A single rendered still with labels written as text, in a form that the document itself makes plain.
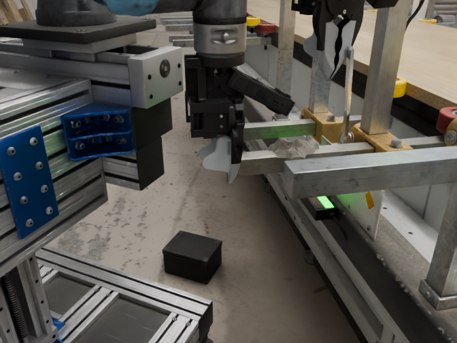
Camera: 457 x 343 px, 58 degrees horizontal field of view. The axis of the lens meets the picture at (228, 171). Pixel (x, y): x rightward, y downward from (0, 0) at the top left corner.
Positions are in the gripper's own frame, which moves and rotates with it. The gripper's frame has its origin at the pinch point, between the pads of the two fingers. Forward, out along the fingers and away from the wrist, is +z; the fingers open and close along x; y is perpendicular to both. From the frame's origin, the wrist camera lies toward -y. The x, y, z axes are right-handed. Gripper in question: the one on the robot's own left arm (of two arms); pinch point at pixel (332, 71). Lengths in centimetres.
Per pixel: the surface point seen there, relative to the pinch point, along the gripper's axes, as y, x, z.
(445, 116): -8.5, -19.9, 8.2
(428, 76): 12.0, -44.3, 8.8
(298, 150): -0.8, 6.3, 11.9
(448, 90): 2.1, -37.3, 8.7
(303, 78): 72, -59, 25
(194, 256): 69, -9, 88
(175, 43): 120, -28, 16
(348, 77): -0.6, -3.1, 1.1
